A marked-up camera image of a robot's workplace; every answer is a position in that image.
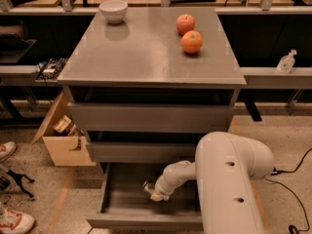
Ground silver blue redbull can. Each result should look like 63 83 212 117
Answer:
142 180 155 195

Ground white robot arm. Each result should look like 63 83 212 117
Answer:
151 132 274 234

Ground grey open bottom drawer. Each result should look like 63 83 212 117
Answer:
87 163 203 231

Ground grey middle drawer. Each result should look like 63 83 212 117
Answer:
86 142 196 164

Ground grey top drawer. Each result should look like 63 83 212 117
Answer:
68 102 234 134

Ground grey drawer cabinet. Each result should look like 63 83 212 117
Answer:
57 6 247 233

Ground open cardboard box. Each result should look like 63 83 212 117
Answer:
31 92 96 166

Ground snack packet in box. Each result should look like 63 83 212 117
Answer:
54 115 72 134

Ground black tripod leg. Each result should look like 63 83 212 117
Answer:
0 164 34 199

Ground black computer mouse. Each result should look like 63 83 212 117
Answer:
289 225 299 234

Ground lower white red sneaker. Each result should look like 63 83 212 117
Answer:
0 204 36 234

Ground white red sneaker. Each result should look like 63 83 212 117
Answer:
0 204 36 234
0 141 17 162

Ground upper white red sneaker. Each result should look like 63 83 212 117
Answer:
0 141 17 162

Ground orange fruit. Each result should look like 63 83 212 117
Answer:
180 30 203 54

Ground patterned notebook on shelf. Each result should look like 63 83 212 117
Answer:
37 58 67 81

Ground red apple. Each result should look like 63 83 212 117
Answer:
175 14 195 35

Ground clear sanitizer pump bottle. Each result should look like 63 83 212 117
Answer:
277 49 297 74

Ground white ceramic bowl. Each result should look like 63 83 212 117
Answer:
98 1 128 23

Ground black pedal cable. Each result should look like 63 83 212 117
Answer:
264 147 312 233

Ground grey metal shelf rail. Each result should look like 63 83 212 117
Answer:
0 65 59 87

